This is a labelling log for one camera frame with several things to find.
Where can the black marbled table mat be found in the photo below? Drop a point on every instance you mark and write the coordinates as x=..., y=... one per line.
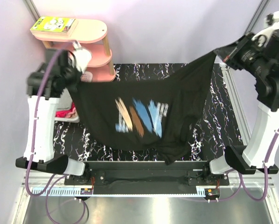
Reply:
x=216, y=129

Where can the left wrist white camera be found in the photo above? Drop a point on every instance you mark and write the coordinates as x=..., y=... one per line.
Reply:
x=82, y=56

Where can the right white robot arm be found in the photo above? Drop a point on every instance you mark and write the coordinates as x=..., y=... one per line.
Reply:
x=257, y=54

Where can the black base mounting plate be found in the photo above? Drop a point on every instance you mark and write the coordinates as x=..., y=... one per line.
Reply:
x=148, y=178

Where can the magenta t shirt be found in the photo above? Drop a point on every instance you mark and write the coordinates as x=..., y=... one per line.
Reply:
x=61, y=114

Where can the white plastic laundry basket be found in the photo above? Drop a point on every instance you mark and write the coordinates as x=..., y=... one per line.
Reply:
x=65, y=103

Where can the wrist white camera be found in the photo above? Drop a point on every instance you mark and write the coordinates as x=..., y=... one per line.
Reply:
x=82, y=56
x=271, y=23

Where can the green cover book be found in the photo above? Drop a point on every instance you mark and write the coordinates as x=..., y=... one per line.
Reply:
x=50, y=25

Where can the pink three tier shelf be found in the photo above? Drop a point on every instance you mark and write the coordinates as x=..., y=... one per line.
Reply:
x=92, y=35

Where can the white slotted cable duct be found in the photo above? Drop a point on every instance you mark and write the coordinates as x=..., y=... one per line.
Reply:
x=63, y=191

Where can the pink t shirt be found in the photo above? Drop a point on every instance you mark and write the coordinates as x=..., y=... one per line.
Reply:
x=72, y=113

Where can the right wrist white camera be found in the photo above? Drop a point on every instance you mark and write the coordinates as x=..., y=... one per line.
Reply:
x=271, y=23

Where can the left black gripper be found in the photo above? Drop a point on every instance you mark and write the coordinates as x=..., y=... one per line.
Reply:
x=73, y=85

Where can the black printed t shirt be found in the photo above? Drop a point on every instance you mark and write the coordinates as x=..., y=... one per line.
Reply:
x=139, y=115

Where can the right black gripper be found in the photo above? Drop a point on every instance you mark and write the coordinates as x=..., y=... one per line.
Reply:
x=245, y=41

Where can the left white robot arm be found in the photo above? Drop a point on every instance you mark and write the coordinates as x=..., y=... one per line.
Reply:
x=43, y=100

